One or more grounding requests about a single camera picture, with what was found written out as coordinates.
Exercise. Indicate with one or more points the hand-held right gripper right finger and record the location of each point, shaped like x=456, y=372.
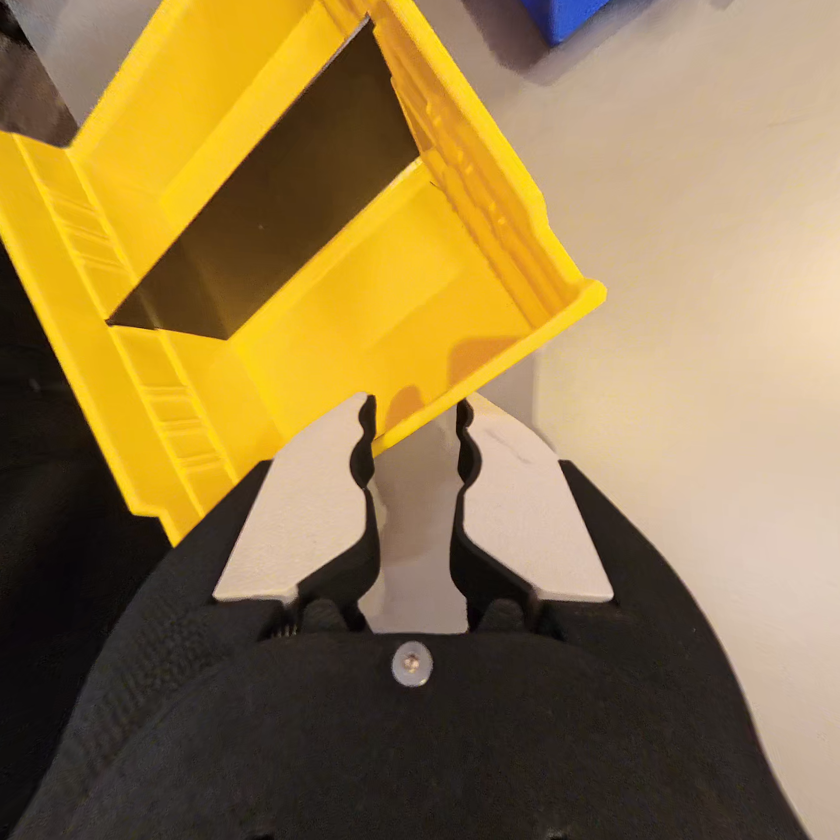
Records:
x=531, y=512

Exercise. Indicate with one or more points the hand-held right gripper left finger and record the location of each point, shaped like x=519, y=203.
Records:
x=295, y=518

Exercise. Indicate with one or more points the yellow storage bin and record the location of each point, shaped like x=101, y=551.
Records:
x=282, y=262

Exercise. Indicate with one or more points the black bin divider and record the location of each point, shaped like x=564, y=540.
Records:
x=275, y=203

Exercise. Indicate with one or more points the blue storage bin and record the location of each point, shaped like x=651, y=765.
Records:
x=564, y=16

